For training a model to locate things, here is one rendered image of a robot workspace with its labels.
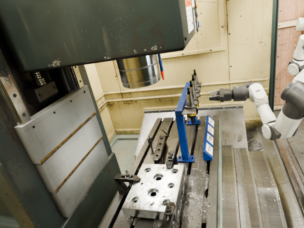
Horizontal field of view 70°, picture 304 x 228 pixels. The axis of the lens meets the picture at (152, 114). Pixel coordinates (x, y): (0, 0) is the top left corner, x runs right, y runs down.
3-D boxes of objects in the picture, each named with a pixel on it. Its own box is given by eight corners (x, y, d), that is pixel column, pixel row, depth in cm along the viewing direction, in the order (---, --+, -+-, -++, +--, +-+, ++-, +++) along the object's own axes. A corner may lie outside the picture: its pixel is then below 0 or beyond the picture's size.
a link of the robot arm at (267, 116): (270, 108, 125) (286, 139, 116) (252, 111, 125) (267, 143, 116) (277, 98, 116) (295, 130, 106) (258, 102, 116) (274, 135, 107)
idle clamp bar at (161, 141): (167, 143, 147) (165, 135, 145) (162, 169, 125) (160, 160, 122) (160, 143, 149) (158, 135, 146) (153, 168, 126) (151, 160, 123)
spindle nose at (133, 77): (133, 77, 96) (127, 49, 91) (167, 74, 90) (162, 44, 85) (115, 90, 83) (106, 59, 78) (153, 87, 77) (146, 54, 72)
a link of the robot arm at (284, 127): (296, 143, 110) (314, 116, 93) (270, 148, 110) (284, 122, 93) (283, 125, 117) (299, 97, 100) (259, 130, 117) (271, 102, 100)
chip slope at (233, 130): (243, 131, 192) (243, 104, 182) (254, 191, 133) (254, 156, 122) (149, 133, 221) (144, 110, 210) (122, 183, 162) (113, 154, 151)
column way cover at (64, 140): (111, 158, 144) (87, 84, 123) (69, 220, 104) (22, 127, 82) (105, 158, 146) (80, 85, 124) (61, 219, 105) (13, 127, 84)
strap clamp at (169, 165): (178, 165, 124) (174, 144, 118) (174, 182, 113) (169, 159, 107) (173, 165, 125) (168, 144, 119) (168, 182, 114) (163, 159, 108)
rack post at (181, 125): (195, 156, 129) (189, 111, 116) (194, 162, 124) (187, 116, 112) (178, 156, 132) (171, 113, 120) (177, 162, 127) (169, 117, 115)
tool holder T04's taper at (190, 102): (187, 103, 120) (185, 92, 117) (195, 103, 118) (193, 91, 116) (185, 106, 117) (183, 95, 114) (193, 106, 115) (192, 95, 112)
